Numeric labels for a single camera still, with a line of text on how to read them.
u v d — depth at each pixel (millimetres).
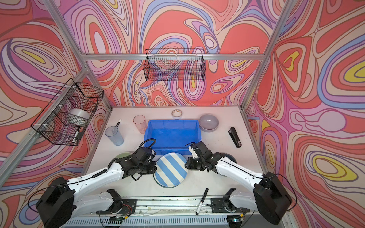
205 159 628
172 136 1026
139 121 944
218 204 736
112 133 957
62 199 397
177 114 1148
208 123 1054
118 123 1080
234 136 993
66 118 729
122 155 869
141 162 649
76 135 721
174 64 939
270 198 403
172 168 822
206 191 783
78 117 702
